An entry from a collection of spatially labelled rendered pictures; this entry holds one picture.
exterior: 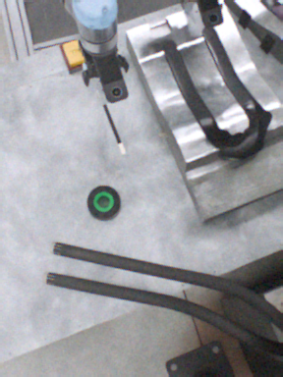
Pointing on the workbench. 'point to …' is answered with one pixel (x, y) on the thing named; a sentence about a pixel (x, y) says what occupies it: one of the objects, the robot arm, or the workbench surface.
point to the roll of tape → (103, 197)
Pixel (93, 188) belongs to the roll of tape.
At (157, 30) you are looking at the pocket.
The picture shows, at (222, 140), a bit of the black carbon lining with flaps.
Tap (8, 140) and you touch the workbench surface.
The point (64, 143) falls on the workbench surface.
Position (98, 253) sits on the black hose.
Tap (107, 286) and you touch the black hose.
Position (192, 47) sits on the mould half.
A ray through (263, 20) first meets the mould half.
